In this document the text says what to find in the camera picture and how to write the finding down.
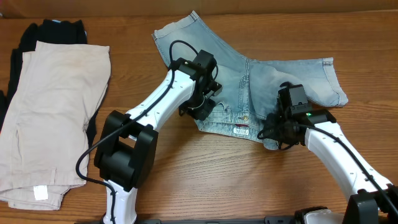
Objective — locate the black folded garment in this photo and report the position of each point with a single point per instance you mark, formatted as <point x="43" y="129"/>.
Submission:
<point x="50" y="31"/>

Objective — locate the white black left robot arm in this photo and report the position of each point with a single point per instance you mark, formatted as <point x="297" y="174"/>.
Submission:
<point x="129" y="140"/>

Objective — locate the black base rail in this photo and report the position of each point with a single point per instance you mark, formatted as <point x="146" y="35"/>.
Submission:
<point x="214" y="221"/>

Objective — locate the light blue denim shorts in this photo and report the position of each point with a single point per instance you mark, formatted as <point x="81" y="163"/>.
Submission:
<point x="248" y="101"/>

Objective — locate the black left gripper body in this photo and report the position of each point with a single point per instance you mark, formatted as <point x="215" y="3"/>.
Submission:
<point x="201" y="109"/>

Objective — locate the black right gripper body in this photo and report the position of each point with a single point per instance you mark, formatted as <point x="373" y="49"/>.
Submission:
<point x="278" y="130"/>

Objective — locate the beige folded shorts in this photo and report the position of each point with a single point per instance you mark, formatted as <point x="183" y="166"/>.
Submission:
<point x="43" y="136"/>

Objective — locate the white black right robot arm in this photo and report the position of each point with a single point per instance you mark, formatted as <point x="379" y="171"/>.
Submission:
<point x="372" y="198"/>

